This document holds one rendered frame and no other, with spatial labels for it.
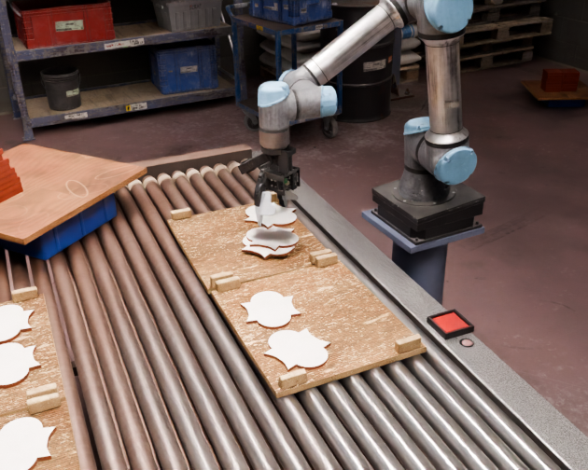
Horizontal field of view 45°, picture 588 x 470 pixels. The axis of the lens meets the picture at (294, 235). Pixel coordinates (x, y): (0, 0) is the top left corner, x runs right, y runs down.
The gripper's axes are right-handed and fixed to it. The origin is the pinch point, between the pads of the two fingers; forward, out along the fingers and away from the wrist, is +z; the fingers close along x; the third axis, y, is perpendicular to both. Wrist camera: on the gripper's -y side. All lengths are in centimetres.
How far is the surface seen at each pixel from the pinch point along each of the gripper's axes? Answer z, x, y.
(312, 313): 9.5, -20.8, 26.7
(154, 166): 9, 22, -65
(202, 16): 31, 304, -292
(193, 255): 9.6, -15.1, -14.6
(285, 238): 7.0, 1.9, 3.2
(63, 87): 71, 203, -347
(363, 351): 9, -26, 43
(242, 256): 9.6, -8.9, -3.1
